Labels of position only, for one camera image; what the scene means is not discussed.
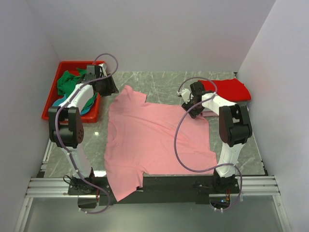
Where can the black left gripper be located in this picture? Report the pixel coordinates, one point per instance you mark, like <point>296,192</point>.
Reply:
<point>111,87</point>

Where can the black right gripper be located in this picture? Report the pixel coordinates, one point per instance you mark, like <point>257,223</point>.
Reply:
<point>193,113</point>

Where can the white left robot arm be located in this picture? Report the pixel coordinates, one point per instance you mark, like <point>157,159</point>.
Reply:
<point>66,127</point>

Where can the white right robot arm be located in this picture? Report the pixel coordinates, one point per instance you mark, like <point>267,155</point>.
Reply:
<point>234,128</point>

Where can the red plastic bin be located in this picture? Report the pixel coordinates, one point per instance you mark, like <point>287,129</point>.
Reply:
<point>71,67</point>

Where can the folded red t shirt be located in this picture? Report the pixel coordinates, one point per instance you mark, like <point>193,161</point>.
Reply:
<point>232,90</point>

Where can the green t shirt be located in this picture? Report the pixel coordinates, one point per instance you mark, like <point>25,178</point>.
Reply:
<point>67,82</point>

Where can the blue t shirt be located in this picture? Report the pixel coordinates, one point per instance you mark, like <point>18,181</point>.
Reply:
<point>85,109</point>

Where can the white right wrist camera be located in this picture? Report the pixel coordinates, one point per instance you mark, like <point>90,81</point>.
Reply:
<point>185,94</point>

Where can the aluminium frame rail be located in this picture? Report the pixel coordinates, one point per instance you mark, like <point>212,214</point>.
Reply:
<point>48,208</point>

